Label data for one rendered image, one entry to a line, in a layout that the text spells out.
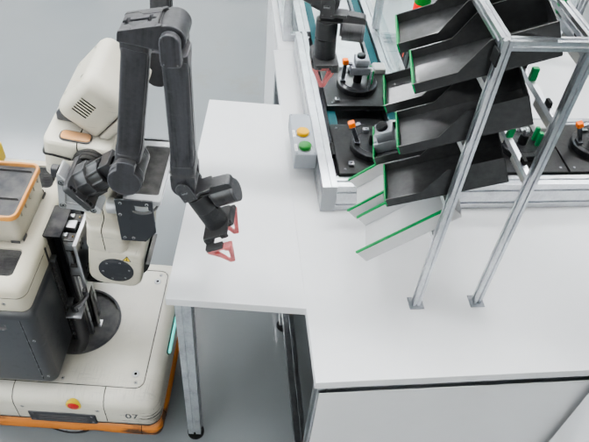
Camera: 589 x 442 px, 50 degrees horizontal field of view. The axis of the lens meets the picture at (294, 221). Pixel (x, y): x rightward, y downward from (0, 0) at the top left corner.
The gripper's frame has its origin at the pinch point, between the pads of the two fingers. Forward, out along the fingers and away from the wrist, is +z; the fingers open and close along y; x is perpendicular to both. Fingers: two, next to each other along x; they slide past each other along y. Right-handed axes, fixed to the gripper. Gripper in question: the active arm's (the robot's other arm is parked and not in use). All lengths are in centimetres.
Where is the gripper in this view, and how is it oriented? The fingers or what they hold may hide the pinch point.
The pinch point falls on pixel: (322, 83)
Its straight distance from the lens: 178.6
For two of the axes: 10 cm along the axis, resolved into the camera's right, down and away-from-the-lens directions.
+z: -0.4, 6.9, 7.2
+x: -9.9, 0.4, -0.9
